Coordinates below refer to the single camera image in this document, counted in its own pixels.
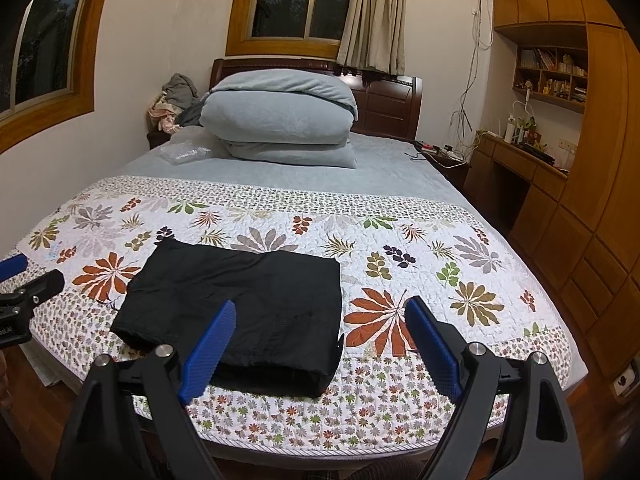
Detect dark wooden headboard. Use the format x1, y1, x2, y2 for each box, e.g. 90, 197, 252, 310
210, 57, 425, 142

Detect clear plastic bag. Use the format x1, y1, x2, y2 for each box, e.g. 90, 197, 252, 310
159, 141, 212, 166

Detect wooden framed window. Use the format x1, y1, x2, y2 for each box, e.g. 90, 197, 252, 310
226, 0, 373, 58
0, 0, 118, 156

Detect folded light blue duvet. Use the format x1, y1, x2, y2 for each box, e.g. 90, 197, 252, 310
199, 71, 360, 170

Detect wooden desk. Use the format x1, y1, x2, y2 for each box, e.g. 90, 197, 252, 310
470, 130, 571, 241

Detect hanging white cables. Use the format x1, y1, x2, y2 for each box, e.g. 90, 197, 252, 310
450, 0, 493, 151

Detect large wooden wardrobe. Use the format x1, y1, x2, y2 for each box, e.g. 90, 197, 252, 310
492, 0, 640, 381

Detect wooden shelf with books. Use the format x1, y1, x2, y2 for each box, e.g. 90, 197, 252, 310
512, 45, 588, 115

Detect beige curtain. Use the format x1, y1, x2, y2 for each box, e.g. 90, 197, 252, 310
336, 0, 408, 76

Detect low wall outlet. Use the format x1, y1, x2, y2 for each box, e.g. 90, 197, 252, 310
611, 365, 640, 398

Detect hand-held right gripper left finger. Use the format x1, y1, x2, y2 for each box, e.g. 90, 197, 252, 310
52, 300, 237, 480

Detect pile of clothes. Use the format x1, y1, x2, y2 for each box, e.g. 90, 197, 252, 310
146, 73, 203, 135

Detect black pants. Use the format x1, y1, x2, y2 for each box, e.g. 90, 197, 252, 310
110, 237, 345, 399

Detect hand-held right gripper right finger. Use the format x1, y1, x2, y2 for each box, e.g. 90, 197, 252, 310
404, 296, 585, 480

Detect floral quilted bedspread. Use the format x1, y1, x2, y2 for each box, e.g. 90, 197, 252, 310
0, 175, 588, 456

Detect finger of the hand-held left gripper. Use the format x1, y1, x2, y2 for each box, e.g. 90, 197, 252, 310
0, 269, 66, 311
0, 254, 29, 283

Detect white desk lamp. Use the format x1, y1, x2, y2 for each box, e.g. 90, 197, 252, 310
505, 99, 533, 143

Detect dark wooden nightstand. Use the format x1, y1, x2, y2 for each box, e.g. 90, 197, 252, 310
425, 150, 473, 191

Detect black device on desk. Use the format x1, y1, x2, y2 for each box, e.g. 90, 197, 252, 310
520, 141, 557, 163

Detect light blue bed sheet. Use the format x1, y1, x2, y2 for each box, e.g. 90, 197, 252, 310
122, 130, 458, 196

